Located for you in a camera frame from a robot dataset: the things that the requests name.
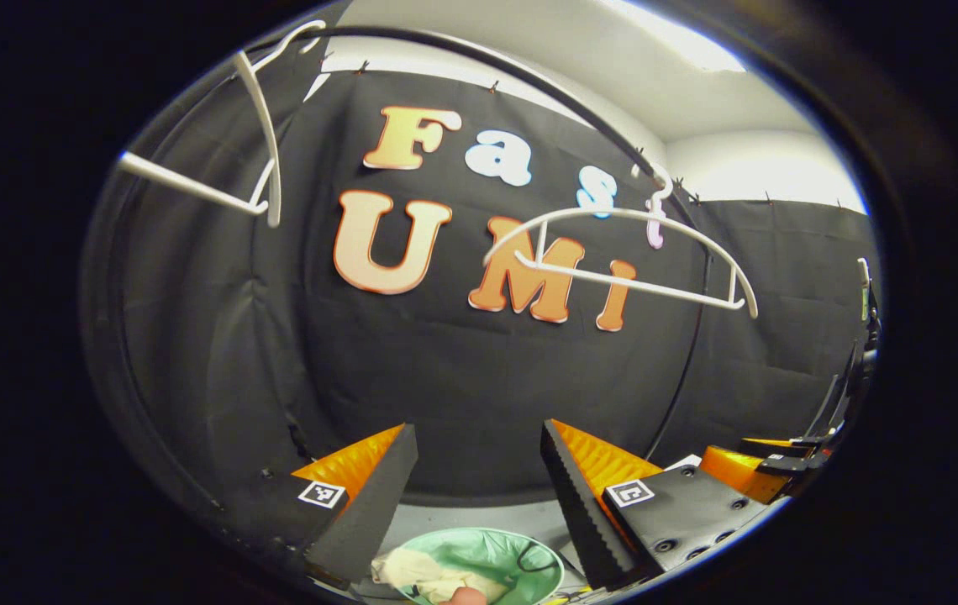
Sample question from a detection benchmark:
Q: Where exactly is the green laundry hamper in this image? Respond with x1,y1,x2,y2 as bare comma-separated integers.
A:
374,527,566,605

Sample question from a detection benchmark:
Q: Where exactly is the black backdrop cloth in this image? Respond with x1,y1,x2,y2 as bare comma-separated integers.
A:
84,25,875,539

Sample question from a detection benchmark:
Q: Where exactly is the white clothes hanger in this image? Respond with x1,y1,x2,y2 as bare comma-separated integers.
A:
483,164,760,320
118,21,329,229

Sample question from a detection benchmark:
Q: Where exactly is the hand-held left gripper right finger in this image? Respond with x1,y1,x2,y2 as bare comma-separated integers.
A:
540,418,785,591

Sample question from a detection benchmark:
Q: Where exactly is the black clothes rail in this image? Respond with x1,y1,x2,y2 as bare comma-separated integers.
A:
235,25,715,461

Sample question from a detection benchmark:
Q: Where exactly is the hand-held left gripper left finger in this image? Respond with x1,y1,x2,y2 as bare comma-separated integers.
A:
214,423,419,589

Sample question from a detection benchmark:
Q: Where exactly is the cream button-up jacket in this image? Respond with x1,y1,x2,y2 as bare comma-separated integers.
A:
371,546,515,604

